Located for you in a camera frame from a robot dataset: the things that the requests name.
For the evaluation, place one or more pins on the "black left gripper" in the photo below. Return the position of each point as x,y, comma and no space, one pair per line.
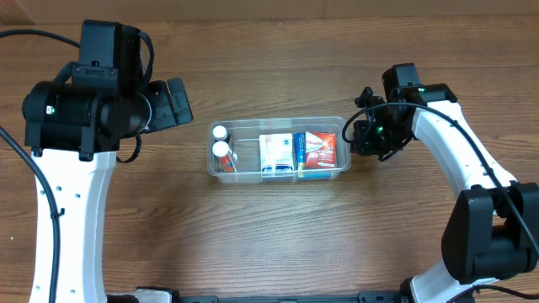
169,106

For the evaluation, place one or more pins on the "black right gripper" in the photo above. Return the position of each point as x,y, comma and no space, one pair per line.
363,137

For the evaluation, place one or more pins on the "dark bottle white cap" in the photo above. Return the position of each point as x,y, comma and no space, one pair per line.
220,133

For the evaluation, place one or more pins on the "orange bottle white cap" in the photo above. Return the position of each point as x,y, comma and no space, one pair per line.
223,153

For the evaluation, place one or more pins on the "red Panadol box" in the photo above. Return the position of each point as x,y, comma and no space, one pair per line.
320,150

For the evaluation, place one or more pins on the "blue medicine box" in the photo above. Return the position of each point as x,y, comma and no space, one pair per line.
300,153

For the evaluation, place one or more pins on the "white and navy box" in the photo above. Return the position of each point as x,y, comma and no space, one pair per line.
276,152

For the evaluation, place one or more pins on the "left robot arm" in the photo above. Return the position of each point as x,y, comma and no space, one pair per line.
74,126

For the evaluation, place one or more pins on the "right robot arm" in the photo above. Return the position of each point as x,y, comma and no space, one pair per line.
492,233

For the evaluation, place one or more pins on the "clear plastic container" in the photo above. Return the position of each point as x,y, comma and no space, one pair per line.
244,144

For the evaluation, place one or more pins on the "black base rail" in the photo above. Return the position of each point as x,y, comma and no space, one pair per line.
269,299

